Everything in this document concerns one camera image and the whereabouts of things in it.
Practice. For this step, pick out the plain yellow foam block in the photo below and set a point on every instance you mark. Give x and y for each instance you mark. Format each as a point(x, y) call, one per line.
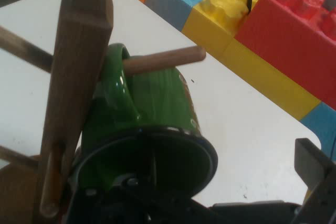
point(267, 77)

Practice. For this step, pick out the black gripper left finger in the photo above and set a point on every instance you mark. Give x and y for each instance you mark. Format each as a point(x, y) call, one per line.
point(136, 208)

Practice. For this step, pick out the plain blue foam block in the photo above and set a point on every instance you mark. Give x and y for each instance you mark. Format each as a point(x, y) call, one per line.
point(325, 127)

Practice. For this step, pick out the brown wooden mug tree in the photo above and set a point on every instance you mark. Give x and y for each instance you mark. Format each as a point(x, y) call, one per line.
point(76, 51)

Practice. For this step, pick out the green mug with white print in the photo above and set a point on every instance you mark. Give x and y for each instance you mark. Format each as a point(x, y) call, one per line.
point(157, 98)

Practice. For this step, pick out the yellow studded foam block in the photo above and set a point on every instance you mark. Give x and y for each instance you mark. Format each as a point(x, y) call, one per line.
point(218, 11)

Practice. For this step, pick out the long red studded foam block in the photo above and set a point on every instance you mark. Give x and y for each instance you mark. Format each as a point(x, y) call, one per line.
point(283, 37)

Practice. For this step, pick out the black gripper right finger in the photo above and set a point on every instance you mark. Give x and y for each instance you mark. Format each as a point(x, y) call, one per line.
point(312, 163)

